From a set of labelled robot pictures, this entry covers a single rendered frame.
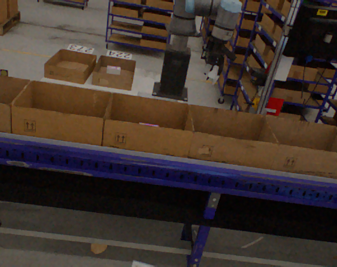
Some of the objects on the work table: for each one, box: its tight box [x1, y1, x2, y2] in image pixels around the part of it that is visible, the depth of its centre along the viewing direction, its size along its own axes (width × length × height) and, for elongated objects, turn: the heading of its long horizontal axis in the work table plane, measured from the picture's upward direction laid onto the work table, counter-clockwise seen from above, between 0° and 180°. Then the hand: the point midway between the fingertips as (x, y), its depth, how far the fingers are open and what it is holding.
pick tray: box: [44, 49, 97, 85], centre depth 273 cm, size 28×38×10 cm
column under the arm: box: [152, 44, 191, 102], centre depth 266 cm, size 26×26×33 cm
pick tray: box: [92, 55, 136, 91], centre depth 276 cm, size 28×38×10 cm
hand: (211, 80), depth 177 cm, fingers open, 5 cm apart
